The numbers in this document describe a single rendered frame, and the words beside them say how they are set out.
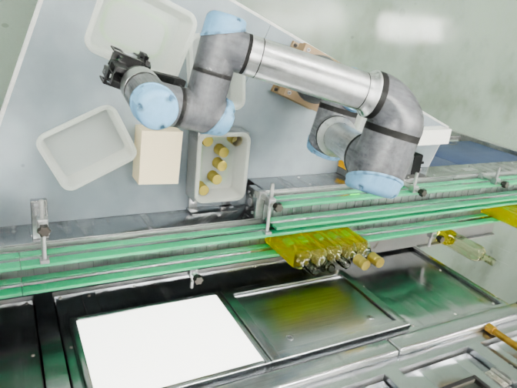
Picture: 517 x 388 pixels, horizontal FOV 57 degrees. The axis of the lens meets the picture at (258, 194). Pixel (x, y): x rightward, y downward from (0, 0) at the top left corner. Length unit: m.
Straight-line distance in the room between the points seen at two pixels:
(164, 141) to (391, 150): 0.69
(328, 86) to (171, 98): 0.30
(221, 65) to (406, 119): 0.37
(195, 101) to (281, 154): 0.83
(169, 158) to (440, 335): 0.94
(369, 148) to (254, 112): 0.66
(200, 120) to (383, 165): 0.37
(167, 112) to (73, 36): 0.59
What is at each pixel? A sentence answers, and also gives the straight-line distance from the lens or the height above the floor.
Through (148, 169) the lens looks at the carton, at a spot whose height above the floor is 0.83.
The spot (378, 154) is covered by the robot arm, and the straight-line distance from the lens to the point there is 0.98.
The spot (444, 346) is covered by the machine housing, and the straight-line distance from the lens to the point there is 1.53.
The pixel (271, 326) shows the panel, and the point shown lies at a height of 1.19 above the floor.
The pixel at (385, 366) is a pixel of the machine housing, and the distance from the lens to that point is 1.38.
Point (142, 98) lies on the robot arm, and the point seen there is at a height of 1.33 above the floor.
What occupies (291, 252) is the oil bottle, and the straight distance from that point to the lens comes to 1.46.
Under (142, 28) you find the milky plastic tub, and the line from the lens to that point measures 1.23.
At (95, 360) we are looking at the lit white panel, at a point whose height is 1.17.
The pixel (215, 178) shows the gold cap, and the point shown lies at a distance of 1.51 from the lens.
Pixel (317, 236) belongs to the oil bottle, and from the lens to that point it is 1.56.
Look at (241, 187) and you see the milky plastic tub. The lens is 1.54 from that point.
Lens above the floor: 2.12
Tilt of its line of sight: 55 degrees down
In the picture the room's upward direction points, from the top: 128 degrees clockwise
